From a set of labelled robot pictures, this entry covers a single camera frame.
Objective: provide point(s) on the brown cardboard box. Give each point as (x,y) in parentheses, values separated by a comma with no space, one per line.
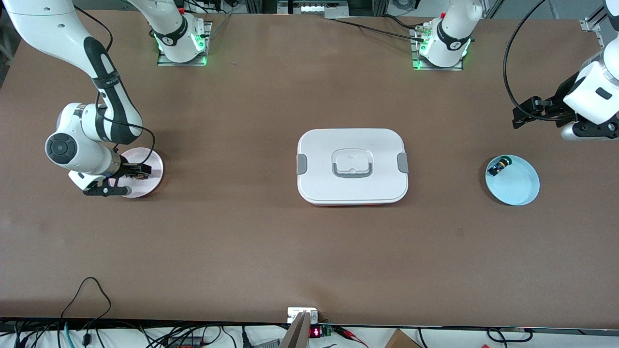
(401,340)

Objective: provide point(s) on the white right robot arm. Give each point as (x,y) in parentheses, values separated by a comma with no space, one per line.
(58,29)

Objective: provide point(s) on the grey aluminium profile bar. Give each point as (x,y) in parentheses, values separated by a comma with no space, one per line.
(297,336)

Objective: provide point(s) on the white lunch box grey clasps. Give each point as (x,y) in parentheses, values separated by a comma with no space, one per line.
(353,145)

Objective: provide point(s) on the light blue round plate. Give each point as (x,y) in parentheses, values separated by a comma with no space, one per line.
(517,186)

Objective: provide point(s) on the pink round plate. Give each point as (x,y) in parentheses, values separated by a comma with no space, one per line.
(150,186)

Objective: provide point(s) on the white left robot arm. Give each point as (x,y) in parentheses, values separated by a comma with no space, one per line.
(454,29)

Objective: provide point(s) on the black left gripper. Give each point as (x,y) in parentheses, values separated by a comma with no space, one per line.
(560,105)

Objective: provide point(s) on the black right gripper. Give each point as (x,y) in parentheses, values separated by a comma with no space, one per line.
(126,168)

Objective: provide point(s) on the small white bracket device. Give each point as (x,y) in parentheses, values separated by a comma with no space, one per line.
(295,313)

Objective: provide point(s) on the black blue small component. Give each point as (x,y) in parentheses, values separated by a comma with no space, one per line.
(499,166)

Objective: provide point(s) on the white power strip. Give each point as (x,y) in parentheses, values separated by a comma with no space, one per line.
(314,7)

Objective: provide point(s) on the red digit display module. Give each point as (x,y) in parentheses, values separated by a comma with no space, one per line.
(315,332)

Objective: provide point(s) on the aluminium corner bracket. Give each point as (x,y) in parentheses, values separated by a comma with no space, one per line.
(592,23)

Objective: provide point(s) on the orange push button switch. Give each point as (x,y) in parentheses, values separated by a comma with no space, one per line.
(141,176)

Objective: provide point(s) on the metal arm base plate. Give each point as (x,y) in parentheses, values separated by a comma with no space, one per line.
(435,68)
(162,60)

